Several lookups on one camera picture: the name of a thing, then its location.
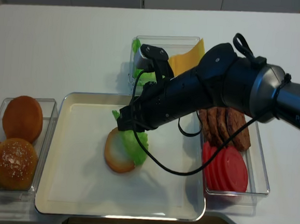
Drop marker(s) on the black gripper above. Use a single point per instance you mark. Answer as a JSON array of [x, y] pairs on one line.
[[166, 101]]

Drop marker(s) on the green lettuce leaf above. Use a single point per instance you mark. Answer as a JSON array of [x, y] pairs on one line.
[[145, 76], [132, 147]]

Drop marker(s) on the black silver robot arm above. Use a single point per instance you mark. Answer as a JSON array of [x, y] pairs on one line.
[[226, 76]]

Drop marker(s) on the green lettuce leaf in container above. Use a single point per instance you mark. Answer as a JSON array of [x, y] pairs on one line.
[[145, 76]]

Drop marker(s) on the stacked yellow cheese slices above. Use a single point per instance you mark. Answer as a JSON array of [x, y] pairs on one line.
[[182, 63]]

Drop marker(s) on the upright yellow cheese slice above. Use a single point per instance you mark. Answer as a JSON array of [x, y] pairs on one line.
[[196, 53]]

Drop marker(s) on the clear lettuce cheese container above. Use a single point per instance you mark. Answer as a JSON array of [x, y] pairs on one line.
[[172, 45]]

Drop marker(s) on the brown patty leftmost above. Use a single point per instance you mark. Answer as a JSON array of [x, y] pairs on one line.
[[205, 128]]

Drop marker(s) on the bottom bun half on tray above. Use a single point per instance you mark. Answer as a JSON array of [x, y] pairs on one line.
[[115, 155]]

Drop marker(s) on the red tomato slice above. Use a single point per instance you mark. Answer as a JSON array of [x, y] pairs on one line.
[[234, 170], [213, 182], [218, 169], [206, 156]]

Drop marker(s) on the red tomato slice leftmost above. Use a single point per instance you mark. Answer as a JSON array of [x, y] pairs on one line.
[[206, 156]]

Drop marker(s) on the red tomato slice front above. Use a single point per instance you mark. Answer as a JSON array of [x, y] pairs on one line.
[[234, 170]]

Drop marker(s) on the clear patty tomato container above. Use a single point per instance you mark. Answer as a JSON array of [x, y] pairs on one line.
[[258, 184]]

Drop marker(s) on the clear bun container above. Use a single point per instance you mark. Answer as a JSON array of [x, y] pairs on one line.
[[41, 144]]

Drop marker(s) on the white rectangular tray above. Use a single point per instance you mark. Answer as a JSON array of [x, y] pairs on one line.
[[76, 180]]

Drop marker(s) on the plain brown bun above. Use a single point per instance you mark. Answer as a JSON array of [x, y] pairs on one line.
[[23, 119]]

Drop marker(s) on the sesame bun front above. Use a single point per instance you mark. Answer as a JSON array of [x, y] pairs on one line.
[[18, 162]]

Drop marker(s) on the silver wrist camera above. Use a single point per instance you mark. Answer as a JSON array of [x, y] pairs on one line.
[[153, 59]]

